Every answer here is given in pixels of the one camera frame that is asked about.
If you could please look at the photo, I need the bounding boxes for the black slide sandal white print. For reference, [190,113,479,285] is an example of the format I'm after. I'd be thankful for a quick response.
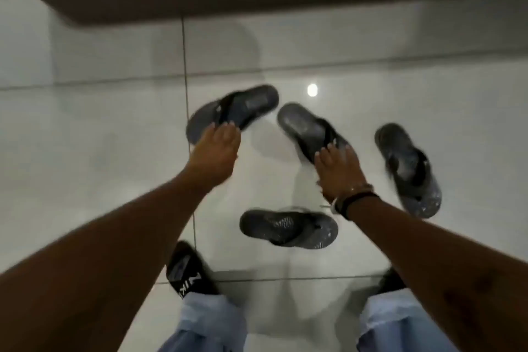
[165,240,220,299]
[376,267,407,295]

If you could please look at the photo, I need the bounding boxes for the person's right forearm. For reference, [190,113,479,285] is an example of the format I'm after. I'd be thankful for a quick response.
[344,195,528,352]

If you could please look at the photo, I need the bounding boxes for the light blue trousers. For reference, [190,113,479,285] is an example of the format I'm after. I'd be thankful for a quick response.
[158,288,459,352]

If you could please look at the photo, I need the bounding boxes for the black wrist band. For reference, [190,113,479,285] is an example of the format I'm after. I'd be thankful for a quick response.
[337,191,380,221]

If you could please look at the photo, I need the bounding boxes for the person's left forearm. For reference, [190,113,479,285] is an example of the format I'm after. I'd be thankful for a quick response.
[0,174,215,352]

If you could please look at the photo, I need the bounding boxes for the dark grey flip-flop sandal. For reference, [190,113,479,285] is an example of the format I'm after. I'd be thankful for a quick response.
[276,102,351,165]
[374,123,443,219]
[186,84,280,145]
[239,208,339,250]

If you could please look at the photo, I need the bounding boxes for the person's right hand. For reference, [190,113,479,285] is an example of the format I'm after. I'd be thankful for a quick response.
[314,143,373,205]

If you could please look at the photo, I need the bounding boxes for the person's left hand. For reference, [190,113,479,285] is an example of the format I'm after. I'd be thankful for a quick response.
[181,121,242,196]

